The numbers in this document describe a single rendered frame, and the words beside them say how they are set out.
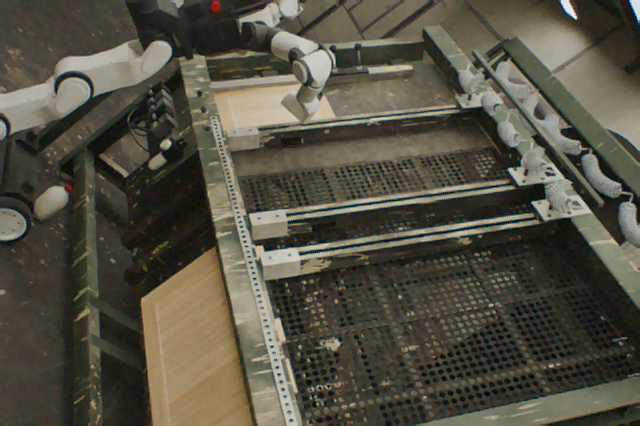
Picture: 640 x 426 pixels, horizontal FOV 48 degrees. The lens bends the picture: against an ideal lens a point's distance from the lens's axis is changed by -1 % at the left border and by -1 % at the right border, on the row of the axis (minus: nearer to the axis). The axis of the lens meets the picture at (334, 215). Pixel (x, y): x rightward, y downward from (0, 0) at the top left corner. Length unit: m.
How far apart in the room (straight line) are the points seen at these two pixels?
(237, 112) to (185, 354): 1.07
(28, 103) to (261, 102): 0.96
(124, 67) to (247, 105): 0.62
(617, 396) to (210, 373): 1.31
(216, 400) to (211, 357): 0.18
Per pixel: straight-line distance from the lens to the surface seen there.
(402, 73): 3.47
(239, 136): 2.90
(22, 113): 2.96
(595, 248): 2.58
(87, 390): 2.65
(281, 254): 2.37
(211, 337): 2.64
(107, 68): 2.84
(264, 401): 2.03
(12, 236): 3.02
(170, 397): 2.66
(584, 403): 2.19
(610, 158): 3.28
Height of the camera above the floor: 1.69
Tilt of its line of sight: 12 degrees down
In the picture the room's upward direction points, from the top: 55 degrees clockwise
